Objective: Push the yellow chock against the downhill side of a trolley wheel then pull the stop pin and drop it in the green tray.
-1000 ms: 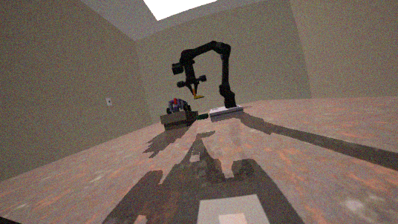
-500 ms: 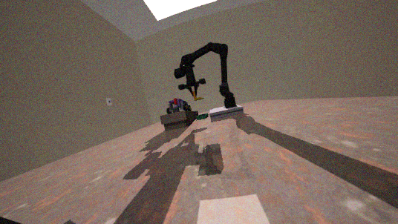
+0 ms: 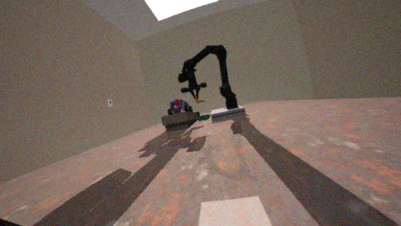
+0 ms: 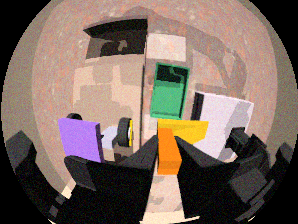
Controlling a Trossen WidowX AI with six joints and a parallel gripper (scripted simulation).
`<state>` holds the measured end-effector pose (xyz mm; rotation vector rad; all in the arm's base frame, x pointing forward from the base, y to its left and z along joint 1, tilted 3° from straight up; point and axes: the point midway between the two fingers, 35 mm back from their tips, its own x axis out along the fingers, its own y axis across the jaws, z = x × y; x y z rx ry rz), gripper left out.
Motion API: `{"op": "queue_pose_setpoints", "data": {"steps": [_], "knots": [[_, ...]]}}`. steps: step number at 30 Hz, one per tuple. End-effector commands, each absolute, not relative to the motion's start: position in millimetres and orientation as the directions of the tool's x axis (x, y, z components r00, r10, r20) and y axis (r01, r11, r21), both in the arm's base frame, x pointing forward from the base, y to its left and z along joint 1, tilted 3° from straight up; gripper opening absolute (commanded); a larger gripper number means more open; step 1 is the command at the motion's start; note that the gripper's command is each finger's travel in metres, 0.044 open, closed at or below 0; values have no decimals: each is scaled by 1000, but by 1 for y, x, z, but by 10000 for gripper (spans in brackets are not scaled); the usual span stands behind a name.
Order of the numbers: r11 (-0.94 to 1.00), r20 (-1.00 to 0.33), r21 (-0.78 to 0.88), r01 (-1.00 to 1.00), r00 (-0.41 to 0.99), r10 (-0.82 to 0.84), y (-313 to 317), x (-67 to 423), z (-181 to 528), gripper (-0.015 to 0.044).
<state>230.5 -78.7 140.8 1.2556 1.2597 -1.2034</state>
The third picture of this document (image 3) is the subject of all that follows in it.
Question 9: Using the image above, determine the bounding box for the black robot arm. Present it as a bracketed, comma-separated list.
[178, 45, 238, 109]

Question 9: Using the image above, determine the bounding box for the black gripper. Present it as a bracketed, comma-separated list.
[181, 77, 207, 99]

